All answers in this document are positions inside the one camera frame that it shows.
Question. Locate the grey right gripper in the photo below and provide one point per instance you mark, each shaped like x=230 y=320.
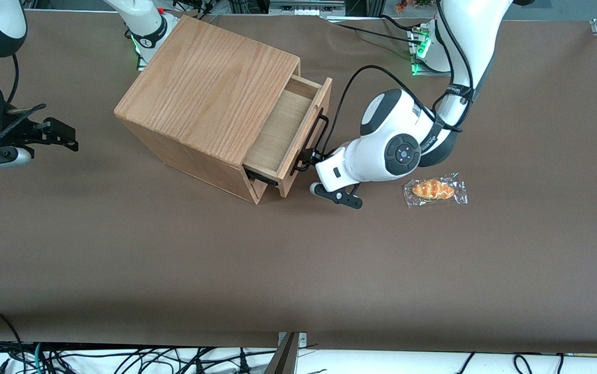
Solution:
x=13 y=130

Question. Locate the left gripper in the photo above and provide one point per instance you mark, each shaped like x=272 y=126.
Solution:
x=321 y=155

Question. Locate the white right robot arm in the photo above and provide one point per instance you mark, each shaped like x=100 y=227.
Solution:
x=142 y=21

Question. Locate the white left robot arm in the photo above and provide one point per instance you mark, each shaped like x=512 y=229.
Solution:
x=386 y=130

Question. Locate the oak wooden drawer cabinet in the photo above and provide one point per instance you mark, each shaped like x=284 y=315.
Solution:
x=204 y=88

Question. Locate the bread roll in clear wrapper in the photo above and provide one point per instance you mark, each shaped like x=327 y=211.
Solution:
x=433 y=189

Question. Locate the grey background device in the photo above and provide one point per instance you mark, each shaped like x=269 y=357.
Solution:
x=306 y=6

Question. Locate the orange background toy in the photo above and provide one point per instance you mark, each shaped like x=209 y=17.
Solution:
x=401 y=6

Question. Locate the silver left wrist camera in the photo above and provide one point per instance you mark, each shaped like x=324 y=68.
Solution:
x=340 y=197

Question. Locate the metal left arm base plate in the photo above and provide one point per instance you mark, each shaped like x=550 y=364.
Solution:
x=415 y=68

